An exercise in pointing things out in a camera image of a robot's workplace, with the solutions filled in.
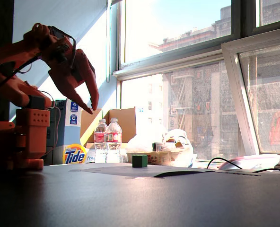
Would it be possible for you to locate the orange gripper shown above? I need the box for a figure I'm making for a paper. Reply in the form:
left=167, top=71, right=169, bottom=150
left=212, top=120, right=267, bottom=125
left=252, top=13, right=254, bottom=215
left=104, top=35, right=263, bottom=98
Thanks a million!
left=39, top=26, right=100, bottom=115

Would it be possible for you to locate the green cube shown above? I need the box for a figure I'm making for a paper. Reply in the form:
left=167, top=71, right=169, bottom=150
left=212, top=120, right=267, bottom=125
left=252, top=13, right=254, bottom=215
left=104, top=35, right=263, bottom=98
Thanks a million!
left=132, top=154, right=149, bottom=168

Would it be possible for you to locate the Tide detergent box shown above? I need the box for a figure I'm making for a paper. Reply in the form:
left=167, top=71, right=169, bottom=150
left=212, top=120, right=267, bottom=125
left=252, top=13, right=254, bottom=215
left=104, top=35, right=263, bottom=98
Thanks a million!
left=46, top=98, right=96, bottom=165

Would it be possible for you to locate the brown cardboard box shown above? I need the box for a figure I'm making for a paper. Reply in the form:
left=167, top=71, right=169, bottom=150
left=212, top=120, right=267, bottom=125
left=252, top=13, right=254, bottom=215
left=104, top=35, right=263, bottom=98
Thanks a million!
left=80, top=107, right=137, bottom=149

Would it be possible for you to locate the clear plastic water bottle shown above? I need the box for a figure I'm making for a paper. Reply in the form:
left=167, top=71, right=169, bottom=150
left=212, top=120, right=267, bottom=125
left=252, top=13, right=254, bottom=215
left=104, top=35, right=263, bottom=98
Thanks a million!
left=94, top=119, right=109, bottom=164
left=105, top=118, right=123, bottom=164

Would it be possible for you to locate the white box with 152 label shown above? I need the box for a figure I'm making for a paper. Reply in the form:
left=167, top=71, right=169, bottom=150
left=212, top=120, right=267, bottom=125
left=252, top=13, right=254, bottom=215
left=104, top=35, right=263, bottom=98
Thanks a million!
left=134, top=105, right=146, bottom=130

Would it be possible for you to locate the white plastic bag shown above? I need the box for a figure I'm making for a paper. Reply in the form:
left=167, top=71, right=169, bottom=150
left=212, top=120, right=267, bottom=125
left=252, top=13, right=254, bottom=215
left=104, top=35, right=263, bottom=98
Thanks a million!
left=125, top=124, right=169, bottom=153

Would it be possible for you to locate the small green can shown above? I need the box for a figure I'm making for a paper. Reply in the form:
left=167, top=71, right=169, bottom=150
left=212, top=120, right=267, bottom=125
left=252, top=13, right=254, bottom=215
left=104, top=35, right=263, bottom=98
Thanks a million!
left=151, top=141, right=166, bottom=152

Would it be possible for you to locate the flat printed cardboard tray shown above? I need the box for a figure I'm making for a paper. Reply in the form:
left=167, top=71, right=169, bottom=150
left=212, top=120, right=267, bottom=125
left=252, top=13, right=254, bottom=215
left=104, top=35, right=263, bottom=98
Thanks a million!
left=126, top=148, right=194, bottom=167

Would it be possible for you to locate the clear plastic bag with items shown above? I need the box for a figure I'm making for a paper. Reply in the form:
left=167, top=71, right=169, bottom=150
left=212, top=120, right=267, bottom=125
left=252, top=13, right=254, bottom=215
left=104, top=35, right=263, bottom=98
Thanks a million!
left=162, top=129, right=198, bottom=167

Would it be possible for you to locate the pink and white flat object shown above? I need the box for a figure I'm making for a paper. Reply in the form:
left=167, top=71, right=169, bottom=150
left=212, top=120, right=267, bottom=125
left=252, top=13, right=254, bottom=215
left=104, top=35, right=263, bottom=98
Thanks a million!
left=219, top=153, right=280, bottom=171

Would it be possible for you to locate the white leaning window screen frame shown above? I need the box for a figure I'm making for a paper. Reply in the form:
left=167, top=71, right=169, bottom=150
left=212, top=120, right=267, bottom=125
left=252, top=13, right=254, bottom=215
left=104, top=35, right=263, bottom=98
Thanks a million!
left=221, top=26, right=280, bottom=166

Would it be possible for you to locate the thin black cable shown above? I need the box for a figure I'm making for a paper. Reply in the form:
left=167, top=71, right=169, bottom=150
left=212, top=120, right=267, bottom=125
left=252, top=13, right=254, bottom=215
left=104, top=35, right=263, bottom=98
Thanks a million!
left=206, top=157, right=280, bottom=176

